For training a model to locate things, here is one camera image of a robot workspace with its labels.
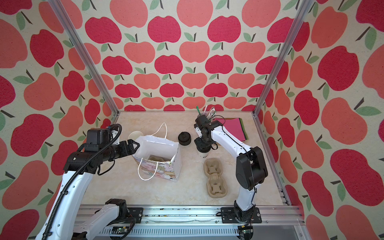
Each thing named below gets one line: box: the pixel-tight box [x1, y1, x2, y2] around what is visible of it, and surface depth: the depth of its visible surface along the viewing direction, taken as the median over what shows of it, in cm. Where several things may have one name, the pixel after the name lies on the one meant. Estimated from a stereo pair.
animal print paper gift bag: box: [132, 122, 183, 182], surface depth 78 cm
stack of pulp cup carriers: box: [203, 158, 228, 198], surface depth 82 cm
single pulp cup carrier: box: [148, 155, 166, 162], surface depth 92 cm
